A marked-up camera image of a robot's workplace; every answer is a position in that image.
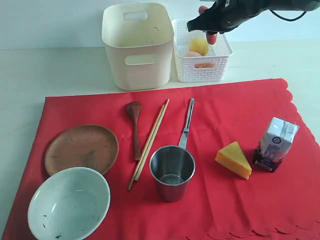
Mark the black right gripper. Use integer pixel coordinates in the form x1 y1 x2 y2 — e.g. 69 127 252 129
186 0 272 35

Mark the red grilled sausage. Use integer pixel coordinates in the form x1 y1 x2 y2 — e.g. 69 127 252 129
198 5 217 45

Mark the yellow lemon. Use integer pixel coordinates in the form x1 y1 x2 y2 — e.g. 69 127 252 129
188 38 209 56

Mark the brown egg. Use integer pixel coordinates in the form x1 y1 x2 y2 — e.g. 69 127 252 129
184 51 202 57

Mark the orange fried food piece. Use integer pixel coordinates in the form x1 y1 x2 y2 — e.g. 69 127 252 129
194 62 215 69

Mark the yellow cheese wedge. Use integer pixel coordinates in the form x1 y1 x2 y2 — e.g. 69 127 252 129
215 141 252 180

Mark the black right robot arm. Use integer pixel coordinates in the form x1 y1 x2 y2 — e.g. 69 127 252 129
187 0 320 34

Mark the white perforated plastic basket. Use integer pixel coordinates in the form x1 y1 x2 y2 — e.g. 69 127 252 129
171 19 233 83

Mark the large cream plastic bin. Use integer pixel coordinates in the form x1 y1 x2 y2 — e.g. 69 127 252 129
101 2 174 91

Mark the right wooden chopstick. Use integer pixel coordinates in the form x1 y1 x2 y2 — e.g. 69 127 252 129
133 98 171 183

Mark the wooden chopstick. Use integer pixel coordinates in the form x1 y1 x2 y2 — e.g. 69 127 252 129
128 104 166 191
133 98 171 183

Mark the left wooden chopstick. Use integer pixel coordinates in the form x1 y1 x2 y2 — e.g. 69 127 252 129
128 104 166 191

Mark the brown wooden spoon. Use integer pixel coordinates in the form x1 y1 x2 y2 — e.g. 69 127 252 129
126 101 142 162

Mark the silver table knife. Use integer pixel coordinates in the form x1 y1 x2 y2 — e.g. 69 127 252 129
178 98 195 149

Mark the stainless steel cup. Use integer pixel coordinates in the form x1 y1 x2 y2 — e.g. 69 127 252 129
149 145 196 202

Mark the brown wooden plate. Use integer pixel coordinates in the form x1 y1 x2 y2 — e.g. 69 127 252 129
44 124 119 176

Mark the red table cloth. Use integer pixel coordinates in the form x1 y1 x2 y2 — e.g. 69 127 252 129
2 78 320 240

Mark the pale green bowl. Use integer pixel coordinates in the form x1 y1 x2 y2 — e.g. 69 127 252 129
27 167 111 240

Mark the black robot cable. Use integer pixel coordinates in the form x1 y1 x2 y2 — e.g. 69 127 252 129
268 8 307 21

